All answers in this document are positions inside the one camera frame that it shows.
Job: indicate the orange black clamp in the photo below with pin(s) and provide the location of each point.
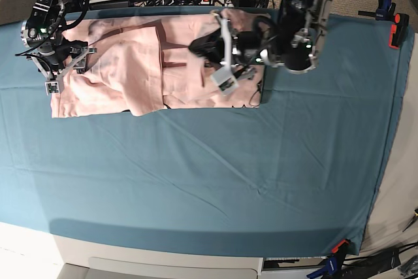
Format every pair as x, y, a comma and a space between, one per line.
345, 243
398, 30

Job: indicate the orange black clamp bottom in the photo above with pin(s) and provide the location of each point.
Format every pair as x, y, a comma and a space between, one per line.
345, 243

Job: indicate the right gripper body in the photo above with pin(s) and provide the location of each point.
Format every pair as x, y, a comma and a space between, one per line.
54, 62

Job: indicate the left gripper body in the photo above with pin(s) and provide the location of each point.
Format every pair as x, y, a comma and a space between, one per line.
244, 49

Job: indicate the blue clamp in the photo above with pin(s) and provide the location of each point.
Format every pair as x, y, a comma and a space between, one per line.
384, 12
332, 266

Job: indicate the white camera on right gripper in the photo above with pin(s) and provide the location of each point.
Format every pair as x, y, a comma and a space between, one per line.
54, 86

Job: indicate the pink T-shirt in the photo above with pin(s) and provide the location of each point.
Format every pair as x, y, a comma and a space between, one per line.
143, 64

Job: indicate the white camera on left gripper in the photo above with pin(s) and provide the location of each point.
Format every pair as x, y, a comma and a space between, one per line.
225, 80

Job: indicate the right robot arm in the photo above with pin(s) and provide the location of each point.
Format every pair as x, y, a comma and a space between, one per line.
43, 35

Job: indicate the orange black clamp top right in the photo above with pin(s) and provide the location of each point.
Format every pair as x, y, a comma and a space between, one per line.
398, 30

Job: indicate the teal table cloth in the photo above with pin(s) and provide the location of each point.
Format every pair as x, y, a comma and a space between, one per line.
291, 178

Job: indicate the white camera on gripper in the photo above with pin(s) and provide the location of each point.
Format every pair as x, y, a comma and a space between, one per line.
225, 80
54, 86

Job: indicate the blue clamp bottom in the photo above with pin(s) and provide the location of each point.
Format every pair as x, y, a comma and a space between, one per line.
332, 266

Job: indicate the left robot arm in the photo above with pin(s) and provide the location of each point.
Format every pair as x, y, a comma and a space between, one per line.
294, 40

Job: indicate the blue clamp top right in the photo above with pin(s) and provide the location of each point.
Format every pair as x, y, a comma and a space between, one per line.
384, 12

